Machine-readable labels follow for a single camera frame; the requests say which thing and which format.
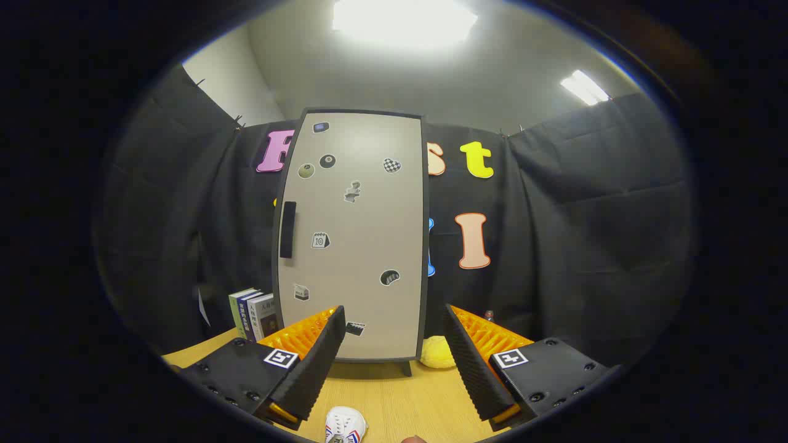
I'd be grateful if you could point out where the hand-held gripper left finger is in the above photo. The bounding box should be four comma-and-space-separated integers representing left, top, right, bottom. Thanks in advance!
175, 306, 347, 431

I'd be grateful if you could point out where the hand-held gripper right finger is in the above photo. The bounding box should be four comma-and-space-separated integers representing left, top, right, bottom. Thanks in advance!
443, 303, 610, 431

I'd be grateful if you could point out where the white canvas shoe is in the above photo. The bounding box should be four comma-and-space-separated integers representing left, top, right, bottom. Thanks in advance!
324, 406, 369, 443

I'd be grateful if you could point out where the dark grey shoe cabinet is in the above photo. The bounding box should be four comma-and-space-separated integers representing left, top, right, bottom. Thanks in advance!
271, 108, 432, 377

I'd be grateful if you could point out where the grey shoe cabinet door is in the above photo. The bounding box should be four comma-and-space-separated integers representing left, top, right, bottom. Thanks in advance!
276, 112, 425, 361

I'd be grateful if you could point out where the black cabinet door handle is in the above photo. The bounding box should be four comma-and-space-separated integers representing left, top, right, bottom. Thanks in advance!
280, 201, 297, 259

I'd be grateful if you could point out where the yellow plush toy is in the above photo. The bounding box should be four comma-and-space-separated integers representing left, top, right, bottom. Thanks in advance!
420, 335, 457, 370

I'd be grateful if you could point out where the white cover book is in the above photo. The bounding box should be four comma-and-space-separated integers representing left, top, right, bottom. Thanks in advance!
248, 293, 279, 342

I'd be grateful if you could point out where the blue spine book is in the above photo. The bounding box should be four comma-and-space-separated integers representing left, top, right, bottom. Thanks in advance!
237, 291, 262, 342

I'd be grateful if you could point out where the black backdrop cloth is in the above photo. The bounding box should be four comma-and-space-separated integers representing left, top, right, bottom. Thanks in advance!
92, 62, 699, 370

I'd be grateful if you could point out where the narrow ceiling light strip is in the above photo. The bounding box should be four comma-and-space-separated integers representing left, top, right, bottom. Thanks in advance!
559, 69, 611, 106

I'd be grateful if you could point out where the large ceiling light panel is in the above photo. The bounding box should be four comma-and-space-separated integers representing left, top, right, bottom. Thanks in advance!
332, 0, 479, 50

